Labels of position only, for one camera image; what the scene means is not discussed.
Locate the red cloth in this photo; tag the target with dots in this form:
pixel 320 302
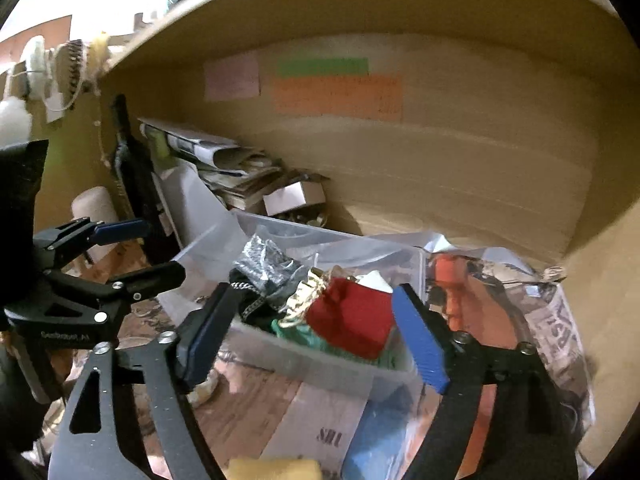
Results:
pixel 352 317

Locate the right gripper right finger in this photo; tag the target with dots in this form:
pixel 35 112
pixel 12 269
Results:
pixel 526 438

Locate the wooden shelf board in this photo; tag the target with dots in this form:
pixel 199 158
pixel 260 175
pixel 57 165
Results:
pixel 580 34

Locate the clear plastic storage bin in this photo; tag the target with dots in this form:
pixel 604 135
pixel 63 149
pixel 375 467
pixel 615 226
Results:
pixel 328 254

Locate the small white box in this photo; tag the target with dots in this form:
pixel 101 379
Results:
pixel 294 196

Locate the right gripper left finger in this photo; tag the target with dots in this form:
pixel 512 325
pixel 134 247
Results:
pixel 100 437

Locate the yellow sponge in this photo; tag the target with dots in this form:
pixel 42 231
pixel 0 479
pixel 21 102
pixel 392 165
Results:
pixel 273 469

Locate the silver grey cloth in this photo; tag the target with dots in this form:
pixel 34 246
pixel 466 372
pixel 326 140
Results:
pixel 274 274

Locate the white charger with cable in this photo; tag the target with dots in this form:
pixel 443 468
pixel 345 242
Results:
pixel 52 95

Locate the green cloth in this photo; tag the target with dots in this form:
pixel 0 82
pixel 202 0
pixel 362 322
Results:
pixel 305 336

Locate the white plush toy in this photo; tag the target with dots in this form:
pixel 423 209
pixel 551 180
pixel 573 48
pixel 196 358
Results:
pixel 16 121

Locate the green sticky note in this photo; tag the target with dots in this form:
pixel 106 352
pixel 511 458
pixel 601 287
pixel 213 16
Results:
pixel 311 67

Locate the black cloth with chains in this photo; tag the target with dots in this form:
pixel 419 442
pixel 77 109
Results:
pixel 254 309

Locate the orange sticky note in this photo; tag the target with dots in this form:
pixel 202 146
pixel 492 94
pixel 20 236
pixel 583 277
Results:
pixel 371 97

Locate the white cloth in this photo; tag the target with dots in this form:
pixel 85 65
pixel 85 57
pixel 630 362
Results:
pixel 375 281

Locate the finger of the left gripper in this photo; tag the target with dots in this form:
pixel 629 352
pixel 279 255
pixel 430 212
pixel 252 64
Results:
pixel 57 247
pixel 59 298

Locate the stack of newspapers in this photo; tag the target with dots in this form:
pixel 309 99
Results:
pixel 239 176

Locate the pink sticky note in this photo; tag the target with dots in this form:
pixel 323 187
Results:
pixel 232 79

